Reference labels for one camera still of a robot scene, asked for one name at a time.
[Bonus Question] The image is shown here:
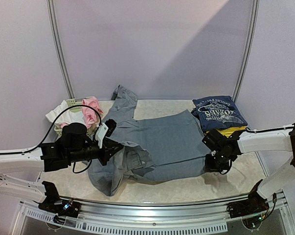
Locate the left aluminium frame post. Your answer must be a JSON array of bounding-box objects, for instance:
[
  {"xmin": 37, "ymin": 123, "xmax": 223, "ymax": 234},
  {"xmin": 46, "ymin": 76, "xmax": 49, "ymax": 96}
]
[{"xmin": 46, "ymin": 0, "xmax": 74, "ymax": 98}]

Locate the pink garment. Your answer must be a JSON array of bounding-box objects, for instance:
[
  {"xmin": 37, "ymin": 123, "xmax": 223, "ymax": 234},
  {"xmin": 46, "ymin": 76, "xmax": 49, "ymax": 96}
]
[{"xmin": 81, "ymin": 96, "xmax": 103, "ymax": 129}]

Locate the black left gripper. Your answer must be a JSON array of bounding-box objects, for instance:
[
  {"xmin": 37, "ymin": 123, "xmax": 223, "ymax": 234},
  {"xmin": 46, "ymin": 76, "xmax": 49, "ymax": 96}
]
[{"xmin": 68, "ymin": 140, "xmax": 123, "ymax": 166}]

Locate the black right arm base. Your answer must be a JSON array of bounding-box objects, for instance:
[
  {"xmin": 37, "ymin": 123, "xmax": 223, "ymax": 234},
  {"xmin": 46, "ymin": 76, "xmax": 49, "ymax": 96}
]
[{"xmin": 227, "ymin": 180, "xmax": 277, "ymax": 221}]

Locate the grey garment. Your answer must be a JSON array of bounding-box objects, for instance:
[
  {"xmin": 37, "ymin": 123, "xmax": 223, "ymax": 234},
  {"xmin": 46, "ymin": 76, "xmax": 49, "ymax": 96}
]
[{"xmin": 88, "ymin": 85, "xmax": 210, "ymax": 196}]

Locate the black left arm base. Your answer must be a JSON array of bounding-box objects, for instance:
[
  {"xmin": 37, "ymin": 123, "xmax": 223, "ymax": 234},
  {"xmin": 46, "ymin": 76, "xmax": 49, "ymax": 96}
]
[{"xmin": 38, "ymin": 181, "xmax": 81, "ymax": 218}]

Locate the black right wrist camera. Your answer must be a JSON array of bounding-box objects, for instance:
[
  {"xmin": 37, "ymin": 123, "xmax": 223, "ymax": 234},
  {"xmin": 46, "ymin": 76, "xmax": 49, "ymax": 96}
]
[{"xmin": 202, "ymin": 129, "xmax": 229, "ymax": 151}]

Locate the aluminium frame post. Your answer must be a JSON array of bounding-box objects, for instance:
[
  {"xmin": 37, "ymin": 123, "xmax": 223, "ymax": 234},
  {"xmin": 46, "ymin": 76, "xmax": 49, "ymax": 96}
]
[
  {"xmin": 232, "ymin": 0, "xmax": 259, "ymax": 103},
  {"xmin": 46, "ymin": 0, "xmax": 74, "ymax": 98}
]

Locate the beige perforated laundry basket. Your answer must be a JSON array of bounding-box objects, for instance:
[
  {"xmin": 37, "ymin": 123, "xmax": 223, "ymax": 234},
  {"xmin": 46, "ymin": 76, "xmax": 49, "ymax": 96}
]
[{"xmin": 45, "ymin": 96, "xmax": 103, "ymax": 137}]

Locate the white garment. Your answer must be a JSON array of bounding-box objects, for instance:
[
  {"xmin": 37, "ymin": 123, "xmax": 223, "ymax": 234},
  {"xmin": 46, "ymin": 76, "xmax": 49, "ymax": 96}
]
[{"xmin": 45, "ymin": 100, "xmax": 86, "ymax": 129}]

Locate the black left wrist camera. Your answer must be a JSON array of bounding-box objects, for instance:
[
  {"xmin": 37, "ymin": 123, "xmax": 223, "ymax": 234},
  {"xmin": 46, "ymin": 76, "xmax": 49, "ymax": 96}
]
[{"xmin": 60, "ymin": 119, "xmax": 118, "ymax": 149}]

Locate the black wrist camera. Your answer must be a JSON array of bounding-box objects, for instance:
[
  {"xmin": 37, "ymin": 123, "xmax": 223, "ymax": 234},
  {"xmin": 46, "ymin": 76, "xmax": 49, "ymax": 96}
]
[
  {"xmin": 202, "ymin": 129, "xmax": 229, "ymax": 151},
  {"xmin": 60, "ymin": 119, "xmax": 118, "ymax": 149}
]

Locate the aluminium front rail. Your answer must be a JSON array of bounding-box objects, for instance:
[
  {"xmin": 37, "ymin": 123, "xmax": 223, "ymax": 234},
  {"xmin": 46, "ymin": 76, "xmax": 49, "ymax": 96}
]
[{"xmin": 12, "ymin": 191, "xmax": 295, "ymax": 235}]

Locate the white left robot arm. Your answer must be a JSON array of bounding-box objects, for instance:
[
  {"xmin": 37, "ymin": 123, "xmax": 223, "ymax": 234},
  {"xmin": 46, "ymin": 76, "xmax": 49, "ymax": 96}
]
[{"xmin": 0, "ymin": 140, "xmax": 123, "ymax": 212}]

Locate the right aluminium frame post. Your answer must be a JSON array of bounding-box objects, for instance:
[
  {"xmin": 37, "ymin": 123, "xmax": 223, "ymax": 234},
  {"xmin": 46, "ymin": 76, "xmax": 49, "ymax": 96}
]
[{"xmin": 232, "ymin": 0, "xmax": 259, "ymax": 103}]

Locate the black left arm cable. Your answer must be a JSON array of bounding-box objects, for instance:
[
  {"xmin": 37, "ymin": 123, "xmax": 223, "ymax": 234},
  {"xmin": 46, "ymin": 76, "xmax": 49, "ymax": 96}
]
[{"xmin": 0, "ymin": 104, "xmax": 104, "ymax": 174}]

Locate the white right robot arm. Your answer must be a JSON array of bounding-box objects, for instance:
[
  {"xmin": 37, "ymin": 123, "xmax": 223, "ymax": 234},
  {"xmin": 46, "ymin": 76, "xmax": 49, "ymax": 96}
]
[{"xmin": 202, "ymin": 122, "xmax": 295, "ymax": 213}]

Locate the yellow folded t-shirt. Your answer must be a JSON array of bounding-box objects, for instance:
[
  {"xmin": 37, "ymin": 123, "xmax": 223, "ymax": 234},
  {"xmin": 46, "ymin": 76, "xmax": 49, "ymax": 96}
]
[{"xmin": 204, "ymin": 126, "xmax": 247, "ymax": 138}]

